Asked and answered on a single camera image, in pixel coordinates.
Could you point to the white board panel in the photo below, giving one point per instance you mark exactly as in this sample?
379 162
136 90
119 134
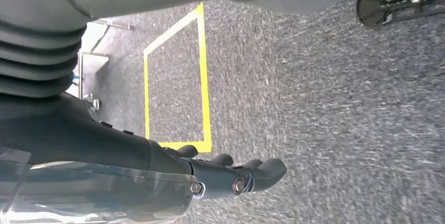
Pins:
92 36

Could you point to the stainless steel table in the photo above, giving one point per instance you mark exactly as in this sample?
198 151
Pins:
94 62

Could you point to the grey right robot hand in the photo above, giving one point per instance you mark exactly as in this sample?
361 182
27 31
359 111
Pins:
87 146

